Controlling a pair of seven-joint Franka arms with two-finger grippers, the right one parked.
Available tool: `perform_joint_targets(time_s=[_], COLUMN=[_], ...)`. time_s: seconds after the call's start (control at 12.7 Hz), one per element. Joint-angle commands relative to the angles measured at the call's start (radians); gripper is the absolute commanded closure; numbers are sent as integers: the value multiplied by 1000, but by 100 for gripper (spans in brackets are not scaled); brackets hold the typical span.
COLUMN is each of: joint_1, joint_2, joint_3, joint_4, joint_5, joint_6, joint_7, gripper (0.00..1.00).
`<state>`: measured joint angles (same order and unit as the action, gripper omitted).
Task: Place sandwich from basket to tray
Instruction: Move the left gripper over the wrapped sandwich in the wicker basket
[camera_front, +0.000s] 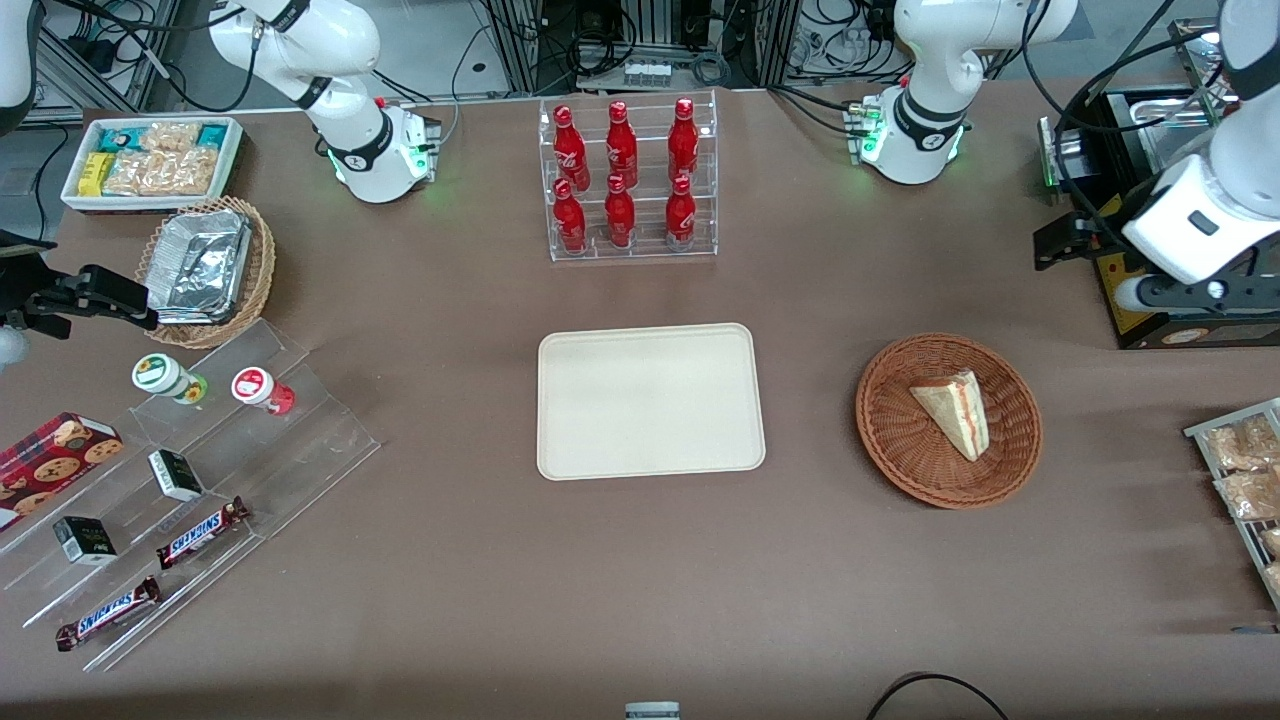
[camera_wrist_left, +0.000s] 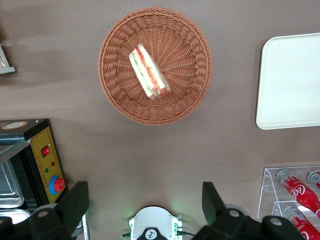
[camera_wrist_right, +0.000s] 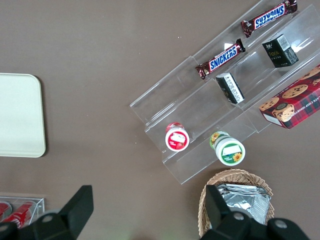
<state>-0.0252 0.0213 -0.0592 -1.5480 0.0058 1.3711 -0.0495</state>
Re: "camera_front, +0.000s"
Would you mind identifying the brown wicker basket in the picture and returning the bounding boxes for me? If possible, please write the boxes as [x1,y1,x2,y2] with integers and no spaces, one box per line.
[855,332,1044,511]

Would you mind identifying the Snickers chocolate bar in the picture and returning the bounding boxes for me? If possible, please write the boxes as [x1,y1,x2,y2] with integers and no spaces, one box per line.
[55,576,162,653]
[156,497,251,571]

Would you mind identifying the black looped cable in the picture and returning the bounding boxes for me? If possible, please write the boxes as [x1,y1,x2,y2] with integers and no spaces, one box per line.
[865,673,1011,720]

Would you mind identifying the red lidded cup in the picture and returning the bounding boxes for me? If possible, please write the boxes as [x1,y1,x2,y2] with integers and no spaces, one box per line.
[231,366,296,416]

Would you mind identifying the red tartan cookie box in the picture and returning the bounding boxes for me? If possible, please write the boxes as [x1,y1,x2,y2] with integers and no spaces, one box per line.
[0,412,125,533]

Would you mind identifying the stack of foil trays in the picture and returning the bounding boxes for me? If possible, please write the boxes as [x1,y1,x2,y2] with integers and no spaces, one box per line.
[146,208,253,326]

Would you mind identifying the green lidded cup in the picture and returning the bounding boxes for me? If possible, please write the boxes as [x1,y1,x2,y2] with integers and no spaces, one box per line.
[131,353,209,405]

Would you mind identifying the light wicker basket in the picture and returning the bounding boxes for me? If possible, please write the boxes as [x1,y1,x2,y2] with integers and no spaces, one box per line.
[135,195,278,351]

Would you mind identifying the red cola bottle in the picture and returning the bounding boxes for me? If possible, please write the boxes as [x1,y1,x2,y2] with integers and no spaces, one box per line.
[553,178,588,254]
[606,100,639,189]
[604,174,637,249]
[552,104,592,193]
[668,97,700,184]
[665,175,697,247]

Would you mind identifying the steel warmer pan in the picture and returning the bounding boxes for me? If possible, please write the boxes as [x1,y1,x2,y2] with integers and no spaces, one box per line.
[1130,95,1219,171]

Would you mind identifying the small black box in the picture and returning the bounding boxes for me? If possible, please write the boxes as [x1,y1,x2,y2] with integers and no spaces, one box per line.
[53,516,118,566]
[148,449,205,503]

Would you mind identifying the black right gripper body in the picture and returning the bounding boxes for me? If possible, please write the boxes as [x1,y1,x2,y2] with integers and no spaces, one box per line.
[0,262,93,339]

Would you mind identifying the triangular sandwich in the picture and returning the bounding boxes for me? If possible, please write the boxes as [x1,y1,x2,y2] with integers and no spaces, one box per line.
[908,369,991,463]

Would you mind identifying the black food warmer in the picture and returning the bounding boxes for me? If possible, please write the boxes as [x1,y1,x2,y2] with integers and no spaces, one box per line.
[1037,15,1280,351]

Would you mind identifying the clear acrylic step display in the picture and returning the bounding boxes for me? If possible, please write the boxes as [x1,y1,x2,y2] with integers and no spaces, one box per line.
[0,318,383,673]

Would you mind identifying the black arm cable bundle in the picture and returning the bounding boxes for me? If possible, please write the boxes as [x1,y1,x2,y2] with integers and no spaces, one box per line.
[1020,0,1226,241]

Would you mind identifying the cream plastic tray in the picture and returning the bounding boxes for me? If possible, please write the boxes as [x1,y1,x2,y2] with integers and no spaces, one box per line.
[537,322,767,482]

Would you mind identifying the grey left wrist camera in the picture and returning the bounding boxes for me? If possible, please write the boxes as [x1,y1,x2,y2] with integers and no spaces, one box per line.
[1116,274,1280,314]

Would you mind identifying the white plastic snack bin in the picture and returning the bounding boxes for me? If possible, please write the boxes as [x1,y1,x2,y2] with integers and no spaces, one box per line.
[60,116,245,215]

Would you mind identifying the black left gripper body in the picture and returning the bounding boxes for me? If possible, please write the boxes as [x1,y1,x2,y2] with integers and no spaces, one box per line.
[1085,205,1136,263]

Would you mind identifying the clear acrylic bottle rack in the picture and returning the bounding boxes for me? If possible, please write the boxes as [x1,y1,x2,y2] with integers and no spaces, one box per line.
[538,88,719,264]

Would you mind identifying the aluminium frame cabinet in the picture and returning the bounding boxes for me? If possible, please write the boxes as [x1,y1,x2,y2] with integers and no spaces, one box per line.
[478,0,801,96]

